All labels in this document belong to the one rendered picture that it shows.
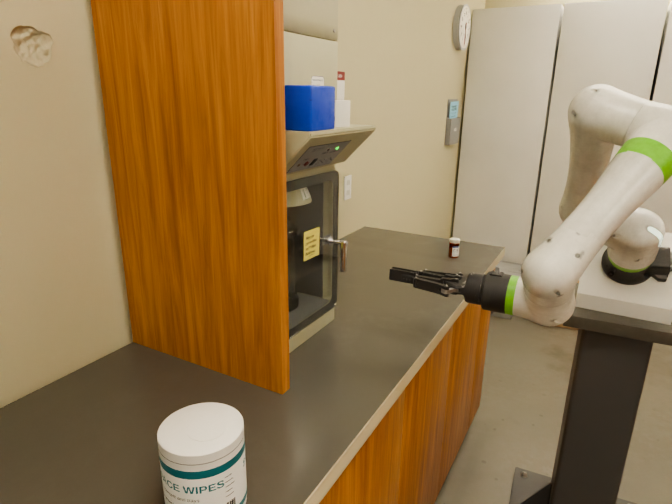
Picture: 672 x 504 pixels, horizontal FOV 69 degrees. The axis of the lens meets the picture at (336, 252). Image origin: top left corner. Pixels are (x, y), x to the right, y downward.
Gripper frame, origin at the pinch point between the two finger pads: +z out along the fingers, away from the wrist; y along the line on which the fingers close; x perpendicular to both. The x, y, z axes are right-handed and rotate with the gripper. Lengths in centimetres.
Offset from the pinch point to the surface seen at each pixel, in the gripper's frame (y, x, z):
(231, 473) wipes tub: 66, 13, 1
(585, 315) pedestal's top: -48, 19, -42
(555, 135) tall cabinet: -284, -26, -4
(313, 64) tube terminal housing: 8, -51, 23
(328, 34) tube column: 1, -58, 23
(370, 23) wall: -113, -80, 66
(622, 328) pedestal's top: -47, 21, -53
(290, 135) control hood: 27.5, -35.2, 16.2
